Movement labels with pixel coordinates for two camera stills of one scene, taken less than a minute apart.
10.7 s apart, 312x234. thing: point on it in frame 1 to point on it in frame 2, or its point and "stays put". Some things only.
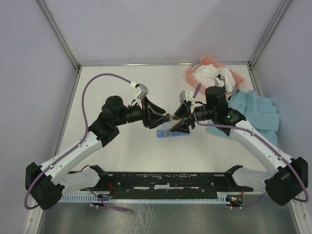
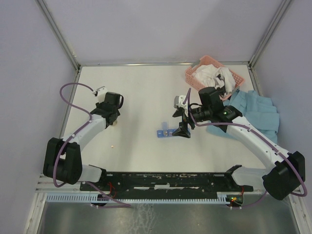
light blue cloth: (260, 112) stays put
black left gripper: (154, 123) to (118, 112)
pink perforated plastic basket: (193, 81) stays put
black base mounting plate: (169, 185) stays put
